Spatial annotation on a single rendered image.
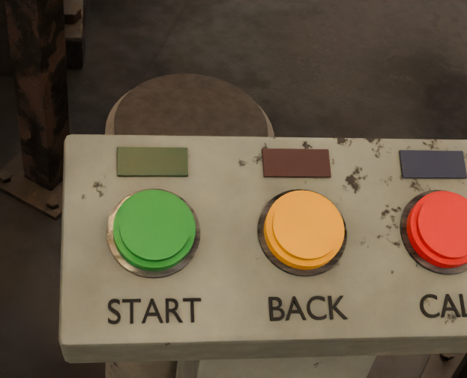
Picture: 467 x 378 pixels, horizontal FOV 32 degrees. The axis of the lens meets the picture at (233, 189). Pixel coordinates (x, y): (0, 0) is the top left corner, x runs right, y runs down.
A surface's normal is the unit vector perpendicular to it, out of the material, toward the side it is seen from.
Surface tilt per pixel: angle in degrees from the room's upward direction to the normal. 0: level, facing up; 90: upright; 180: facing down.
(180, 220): 20
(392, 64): 0
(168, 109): 0
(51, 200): 0
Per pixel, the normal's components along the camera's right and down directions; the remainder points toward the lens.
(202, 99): 0.11, -0.66
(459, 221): 0.14, -0.36
